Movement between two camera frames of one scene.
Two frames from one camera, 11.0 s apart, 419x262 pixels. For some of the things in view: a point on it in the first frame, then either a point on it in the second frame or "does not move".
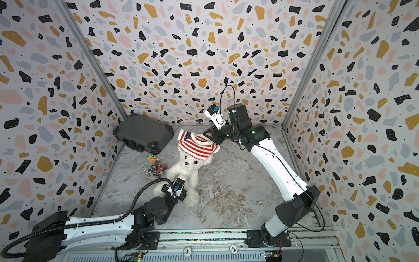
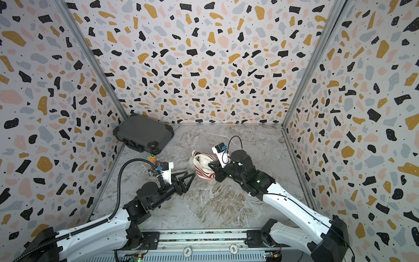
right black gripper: (213, 132) → (219, 168)
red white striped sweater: (196, 147) → (201, 161)
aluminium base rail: (307, 245) does not move
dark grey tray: (144, 134) does not move
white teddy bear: (188, 168) → (202, 161)
